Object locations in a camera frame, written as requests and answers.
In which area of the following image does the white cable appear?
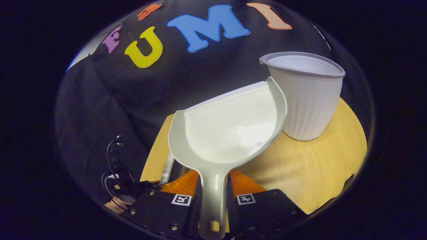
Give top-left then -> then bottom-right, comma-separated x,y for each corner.
102,173 -> 120,201

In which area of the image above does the wooden desktop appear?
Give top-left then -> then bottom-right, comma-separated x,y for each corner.
139,97 -> 368,215

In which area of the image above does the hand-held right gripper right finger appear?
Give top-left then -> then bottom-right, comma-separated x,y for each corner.
227,169 -> 309,240

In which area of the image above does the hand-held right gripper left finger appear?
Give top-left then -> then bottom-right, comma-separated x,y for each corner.
128,169 -> 203,240

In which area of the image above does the white plastic dustpan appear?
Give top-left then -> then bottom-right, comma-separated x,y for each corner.
168,76 -> 288,240

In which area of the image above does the black cable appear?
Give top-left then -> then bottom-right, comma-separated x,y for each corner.
106,134 -> 124,174

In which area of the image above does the white ribbed garbage bin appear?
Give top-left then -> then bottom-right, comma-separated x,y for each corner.
259,52 -> 346,141

